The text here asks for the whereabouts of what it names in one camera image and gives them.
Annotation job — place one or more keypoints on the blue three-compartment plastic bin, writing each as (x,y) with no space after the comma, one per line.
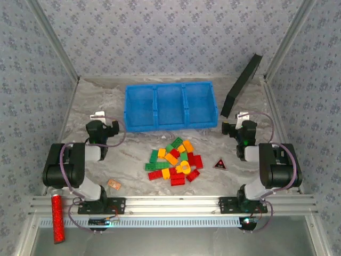
(141,106)

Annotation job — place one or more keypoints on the orange lego brick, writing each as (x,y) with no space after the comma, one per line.
(188,146)
(171,159)

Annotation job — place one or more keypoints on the yellow rounded lego piece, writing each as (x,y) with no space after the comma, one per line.
(183,163)

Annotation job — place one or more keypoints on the small green lego brick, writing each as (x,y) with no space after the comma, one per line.
(169,147)

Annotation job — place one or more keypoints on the small yellow lego brick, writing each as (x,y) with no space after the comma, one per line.
(178,168)

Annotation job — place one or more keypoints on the small red lego brick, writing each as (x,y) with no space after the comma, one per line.
(173,172)

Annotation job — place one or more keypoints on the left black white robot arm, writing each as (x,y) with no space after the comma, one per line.
(74,165)

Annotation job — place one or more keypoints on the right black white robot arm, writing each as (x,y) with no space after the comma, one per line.
(271,165)

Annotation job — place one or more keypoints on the black red triangular badge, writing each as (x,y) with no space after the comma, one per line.
(220,164)

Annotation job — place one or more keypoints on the black flat panel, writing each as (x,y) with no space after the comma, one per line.
(239,85)

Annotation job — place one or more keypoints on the small orange wooden tile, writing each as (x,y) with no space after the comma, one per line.
(114,184)

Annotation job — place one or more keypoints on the red glitter cylinder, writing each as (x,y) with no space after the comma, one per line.
(58,221)

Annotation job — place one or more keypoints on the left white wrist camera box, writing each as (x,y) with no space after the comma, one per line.
(96,115)

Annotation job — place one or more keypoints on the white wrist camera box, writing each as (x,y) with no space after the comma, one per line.
(96,115)
(243,116)

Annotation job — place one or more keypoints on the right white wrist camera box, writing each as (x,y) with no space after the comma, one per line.
(243,116)

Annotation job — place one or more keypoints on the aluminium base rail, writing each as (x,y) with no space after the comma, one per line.
(173,205)

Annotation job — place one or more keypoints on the aluminium corner post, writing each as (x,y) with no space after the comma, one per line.
(291,40)
(54,40)

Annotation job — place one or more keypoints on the aluminium lower frame bar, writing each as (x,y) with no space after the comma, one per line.
(26,237)
(318,237)

